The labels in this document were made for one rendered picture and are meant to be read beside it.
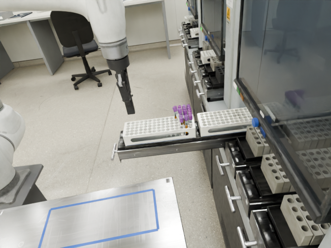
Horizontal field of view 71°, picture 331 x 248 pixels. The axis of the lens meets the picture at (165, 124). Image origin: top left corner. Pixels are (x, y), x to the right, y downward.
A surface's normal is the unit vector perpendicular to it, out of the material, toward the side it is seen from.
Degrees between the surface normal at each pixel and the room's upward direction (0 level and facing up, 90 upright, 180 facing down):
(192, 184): 0
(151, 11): 90
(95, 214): 0
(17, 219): 0
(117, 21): 92
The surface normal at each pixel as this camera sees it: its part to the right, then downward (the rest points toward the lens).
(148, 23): 0.04, 0.60
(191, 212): -0.12, -0.79
